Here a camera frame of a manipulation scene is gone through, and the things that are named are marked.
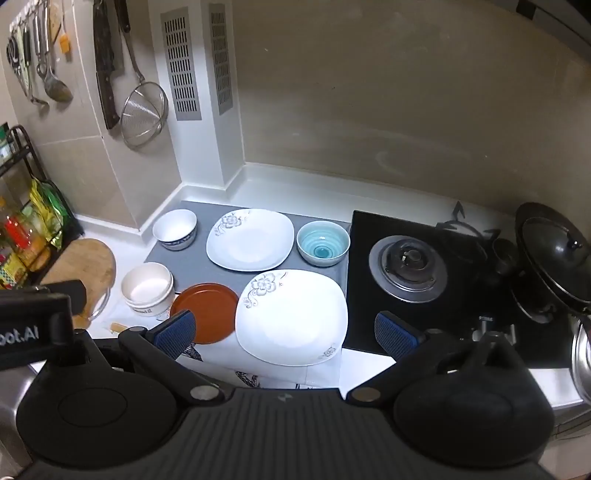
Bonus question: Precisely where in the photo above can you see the black gas stove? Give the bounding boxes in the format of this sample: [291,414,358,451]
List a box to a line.
[342,210,573,370]

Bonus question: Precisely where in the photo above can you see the yellow oil bottle red label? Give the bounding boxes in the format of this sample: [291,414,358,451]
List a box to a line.
[0,198,29,260]

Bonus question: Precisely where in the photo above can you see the white square floral plate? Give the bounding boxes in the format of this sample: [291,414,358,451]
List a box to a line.
[235,270,349,367]
[205,209,295,271]

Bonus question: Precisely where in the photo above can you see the teal glazed bowl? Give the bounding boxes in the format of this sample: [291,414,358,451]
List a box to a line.
[296,220,351,268]

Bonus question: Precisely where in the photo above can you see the black pan support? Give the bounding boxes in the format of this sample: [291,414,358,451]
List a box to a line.
[436,200,491,241]

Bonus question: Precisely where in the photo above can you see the dark hanging utensil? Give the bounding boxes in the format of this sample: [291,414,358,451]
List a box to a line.
[6,32,24,75]

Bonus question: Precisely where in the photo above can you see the gas burner head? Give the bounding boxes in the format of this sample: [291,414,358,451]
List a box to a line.
[368,235,448,304]

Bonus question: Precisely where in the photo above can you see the white feather print cloth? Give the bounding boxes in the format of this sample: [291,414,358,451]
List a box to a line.
[178,342,343,391]

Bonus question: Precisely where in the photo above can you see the wooden spatula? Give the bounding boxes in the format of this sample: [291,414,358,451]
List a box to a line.
[46,0,64,42]

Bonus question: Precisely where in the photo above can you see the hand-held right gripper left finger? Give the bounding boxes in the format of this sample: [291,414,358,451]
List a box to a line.
[117,309,228,408]

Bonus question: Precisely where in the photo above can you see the metal ladle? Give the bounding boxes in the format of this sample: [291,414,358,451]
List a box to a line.
[36,0,74,103]

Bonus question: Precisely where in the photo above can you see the steel sink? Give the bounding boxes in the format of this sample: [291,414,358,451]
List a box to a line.
[0,364,33,477]

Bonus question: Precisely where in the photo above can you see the black wire spice rack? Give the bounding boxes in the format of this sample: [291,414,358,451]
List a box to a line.
[0,124,84,289]

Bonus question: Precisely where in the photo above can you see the grey wall vent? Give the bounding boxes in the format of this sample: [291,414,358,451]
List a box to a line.
[161,6,203,121]

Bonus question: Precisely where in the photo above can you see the kitchen cleaver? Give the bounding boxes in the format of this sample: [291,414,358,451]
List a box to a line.
[92,0,124,131]

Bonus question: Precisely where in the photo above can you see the orange brush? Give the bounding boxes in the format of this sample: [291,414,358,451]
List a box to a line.
[58,0,73,62]

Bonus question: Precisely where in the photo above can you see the white bowl blue pattern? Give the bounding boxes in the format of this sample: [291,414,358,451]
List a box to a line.
[152,209,199,251]

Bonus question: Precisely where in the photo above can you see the brown round plate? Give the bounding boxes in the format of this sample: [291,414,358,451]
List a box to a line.
[169,283,240,345]

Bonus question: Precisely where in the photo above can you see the steel pot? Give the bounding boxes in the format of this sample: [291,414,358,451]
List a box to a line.
[570,316,591,402]

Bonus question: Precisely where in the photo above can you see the metal slotted spoon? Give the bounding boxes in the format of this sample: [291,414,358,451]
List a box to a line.
[21,21,50,107]

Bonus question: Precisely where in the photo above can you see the black wok with lid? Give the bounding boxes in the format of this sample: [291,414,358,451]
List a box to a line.
[515,202,591,315]

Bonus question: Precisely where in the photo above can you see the grey mat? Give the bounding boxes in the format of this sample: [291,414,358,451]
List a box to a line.
[144,200,354,297]

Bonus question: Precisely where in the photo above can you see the metal mesh strainer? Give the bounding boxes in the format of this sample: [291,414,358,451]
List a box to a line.
[115,0,169,149]

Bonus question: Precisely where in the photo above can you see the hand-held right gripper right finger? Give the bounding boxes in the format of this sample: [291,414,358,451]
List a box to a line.
[345,310,491,407]

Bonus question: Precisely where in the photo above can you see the green yellow snack packets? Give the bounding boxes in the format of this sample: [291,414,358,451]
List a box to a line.
[28,178,70,250]

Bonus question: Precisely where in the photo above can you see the wooden cutting board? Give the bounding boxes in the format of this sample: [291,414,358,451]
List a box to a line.
[41,238,117,329]

